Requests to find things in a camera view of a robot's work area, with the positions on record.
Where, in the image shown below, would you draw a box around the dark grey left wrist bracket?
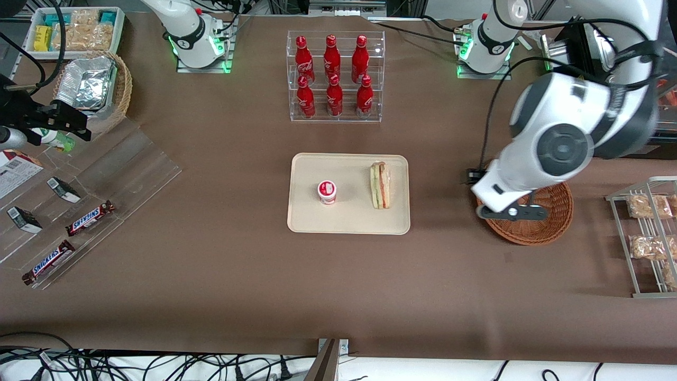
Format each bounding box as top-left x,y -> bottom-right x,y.
476,203 -> 549,221

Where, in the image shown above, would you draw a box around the clear acrylic bottle rack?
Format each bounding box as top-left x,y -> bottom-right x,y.
287,30 -> 386,123

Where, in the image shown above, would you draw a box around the aluminium arm base plate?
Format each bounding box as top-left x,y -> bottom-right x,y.
176,50 -> 233,74
456,58 -> 513,81

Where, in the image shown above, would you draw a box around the stainless steel pan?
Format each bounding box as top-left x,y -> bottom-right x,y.
592,24 -> 618,72

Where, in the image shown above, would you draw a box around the brown table cover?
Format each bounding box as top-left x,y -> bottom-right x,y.
0,12 -> 677,366

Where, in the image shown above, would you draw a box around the silver wire rack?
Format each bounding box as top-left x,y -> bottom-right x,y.
606,176 -> 677,298

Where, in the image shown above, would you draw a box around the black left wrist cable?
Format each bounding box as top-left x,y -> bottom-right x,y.
477,56 -> 662,171

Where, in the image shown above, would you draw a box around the brown Snickers bar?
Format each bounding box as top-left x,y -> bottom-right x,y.
21,240 -> 76,286
65,200 -> 116,237

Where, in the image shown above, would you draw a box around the white plastic bin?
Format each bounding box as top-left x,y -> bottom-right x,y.
24,6 -> 126,61

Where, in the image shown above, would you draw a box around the small black white box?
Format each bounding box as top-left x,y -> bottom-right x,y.
6,206 -> 43,234
47,177 -> 81,204

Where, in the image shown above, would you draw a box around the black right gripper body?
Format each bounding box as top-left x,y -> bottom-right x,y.
0,74 -> 51,146

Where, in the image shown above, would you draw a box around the red white yogurt cup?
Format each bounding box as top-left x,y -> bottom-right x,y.
317,180 -> 338,206

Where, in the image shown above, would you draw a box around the clear acrylic display stand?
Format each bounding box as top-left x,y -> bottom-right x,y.
0,116 -> 183,291

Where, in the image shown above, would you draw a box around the aluminium foil container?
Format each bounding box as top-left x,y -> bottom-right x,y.
56,56 -> 117,112

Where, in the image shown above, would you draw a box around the clear cracker bag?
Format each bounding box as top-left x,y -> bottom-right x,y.
53,24 -> 114,52
69,10 -> 101,27

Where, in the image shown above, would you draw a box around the green white small bottle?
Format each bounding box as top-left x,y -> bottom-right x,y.
32,129 -> 76,153

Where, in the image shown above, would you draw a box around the tangled black cables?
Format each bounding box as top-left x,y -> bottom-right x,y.
0,331 -> 318,381

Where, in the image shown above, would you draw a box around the brown round wicker basket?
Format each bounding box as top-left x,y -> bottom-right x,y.
477,182 -> 574,246

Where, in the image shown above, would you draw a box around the triangle sandwich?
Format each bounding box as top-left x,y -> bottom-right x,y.
370,161 -> 391,210

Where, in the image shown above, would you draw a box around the beige plastic tray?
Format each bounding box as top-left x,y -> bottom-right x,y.
287,153 -> 411,235

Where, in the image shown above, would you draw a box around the silver metal block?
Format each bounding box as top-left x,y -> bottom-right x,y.
541,36 -> 571,72

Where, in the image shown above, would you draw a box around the aluminium frame post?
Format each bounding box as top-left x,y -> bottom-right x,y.
304,339 -> 350,381

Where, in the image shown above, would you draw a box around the printed cardboard box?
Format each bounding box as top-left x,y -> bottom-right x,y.
0,150 -> 44,200

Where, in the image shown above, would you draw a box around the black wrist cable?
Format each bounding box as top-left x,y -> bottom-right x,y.
0,0 -> 67,97
477,56 -> 662,171

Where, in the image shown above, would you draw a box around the red cola bottle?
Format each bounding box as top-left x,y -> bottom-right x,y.
356,75 -> 374,119
324,34 -> 342,80
352,35 -> 369,84
296,75 -> 316,119
326,74 -> 343,117
295,35 -> 315,85

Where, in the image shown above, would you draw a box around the black machine yellow panel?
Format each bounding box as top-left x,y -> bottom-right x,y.
550,16 -> 677,159

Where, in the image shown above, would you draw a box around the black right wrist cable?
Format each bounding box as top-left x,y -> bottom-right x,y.
0,0 -> 67,97

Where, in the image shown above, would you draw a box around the tan wicker basket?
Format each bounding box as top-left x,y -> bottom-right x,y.
52,50 -> 133,135

